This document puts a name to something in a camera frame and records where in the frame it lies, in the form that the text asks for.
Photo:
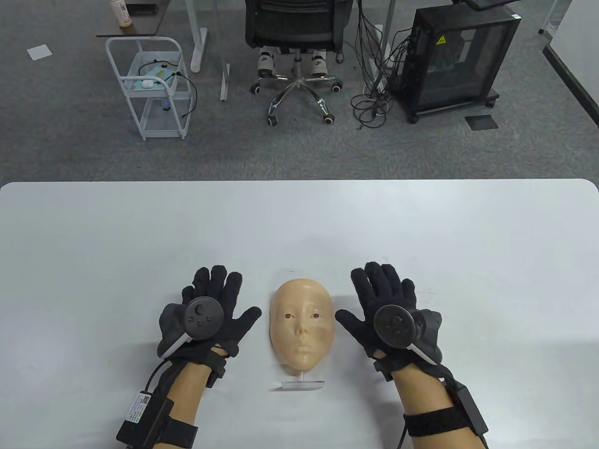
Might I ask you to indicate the person's left hand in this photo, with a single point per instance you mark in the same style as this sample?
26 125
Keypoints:
231 294

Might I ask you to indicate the person's right hand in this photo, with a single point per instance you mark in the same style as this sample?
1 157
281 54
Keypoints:
383 285

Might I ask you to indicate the beige mannequin face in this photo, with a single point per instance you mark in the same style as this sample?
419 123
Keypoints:
302 299

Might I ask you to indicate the clear acrylic stand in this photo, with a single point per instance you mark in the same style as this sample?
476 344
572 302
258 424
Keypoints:
302 385

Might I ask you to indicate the person's left forearm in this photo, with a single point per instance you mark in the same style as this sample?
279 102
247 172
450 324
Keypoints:
187 397

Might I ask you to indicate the black left hand controller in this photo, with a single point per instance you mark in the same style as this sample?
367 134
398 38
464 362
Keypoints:
203 318

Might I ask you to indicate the black hand controller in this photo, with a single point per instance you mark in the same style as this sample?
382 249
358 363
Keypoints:
395 325
203 318

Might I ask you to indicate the black right hand controller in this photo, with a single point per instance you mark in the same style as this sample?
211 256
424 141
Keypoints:
395 325

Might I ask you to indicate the black right armband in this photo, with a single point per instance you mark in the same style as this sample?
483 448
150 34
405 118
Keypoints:
435 421

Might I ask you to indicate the black armband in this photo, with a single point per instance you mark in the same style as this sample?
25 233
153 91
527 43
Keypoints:
435 421
180 432

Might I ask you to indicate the black left armband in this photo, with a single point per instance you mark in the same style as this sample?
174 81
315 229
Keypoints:
180 432

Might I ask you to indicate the plain black sensor box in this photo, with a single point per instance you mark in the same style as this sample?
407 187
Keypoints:
470 409

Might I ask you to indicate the black labelled sensor box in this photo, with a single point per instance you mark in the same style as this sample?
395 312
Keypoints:
142 418

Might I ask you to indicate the dark floor plate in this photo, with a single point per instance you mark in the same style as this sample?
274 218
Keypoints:
480 122

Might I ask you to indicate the thin white desk leg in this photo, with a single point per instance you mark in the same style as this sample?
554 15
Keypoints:
224 84

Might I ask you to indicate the light blue box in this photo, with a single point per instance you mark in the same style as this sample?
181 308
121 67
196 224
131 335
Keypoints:
159 75

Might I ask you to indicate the black computer cabinet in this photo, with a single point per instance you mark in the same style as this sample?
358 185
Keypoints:
449 61

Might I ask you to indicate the thick white desk leg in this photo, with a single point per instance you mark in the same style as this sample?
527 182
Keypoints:
197 47

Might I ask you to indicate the black office chair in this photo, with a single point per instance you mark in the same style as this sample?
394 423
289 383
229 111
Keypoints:
295 23

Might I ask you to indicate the white plastic bottle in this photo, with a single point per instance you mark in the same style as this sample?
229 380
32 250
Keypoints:
121 14

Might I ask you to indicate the white paper sheet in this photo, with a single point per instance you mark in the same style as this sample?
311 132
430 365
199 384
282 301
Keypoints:
39 52

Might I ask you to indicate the white partition panel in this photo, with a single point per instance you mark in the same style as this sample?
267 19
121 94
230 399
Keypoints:
580 42

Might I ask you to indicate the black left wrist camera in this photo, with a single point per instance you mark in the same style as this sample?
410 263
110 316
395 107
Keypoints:
216 374

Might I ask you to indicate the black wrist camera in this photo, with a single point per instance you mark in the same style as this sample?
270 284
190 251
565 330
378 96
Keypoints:
383 371
216 374

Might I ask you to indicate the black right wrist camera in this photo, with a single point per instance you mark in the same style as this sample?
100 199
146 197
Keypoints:
383 371

